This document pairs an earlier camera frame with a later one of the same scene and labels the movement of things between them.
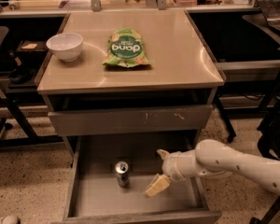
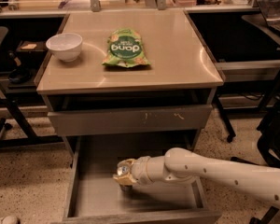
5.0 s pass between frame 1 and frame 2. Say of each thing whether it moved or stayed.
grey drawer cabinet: stayed
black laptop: stayed
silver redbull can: stayed
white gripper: moved
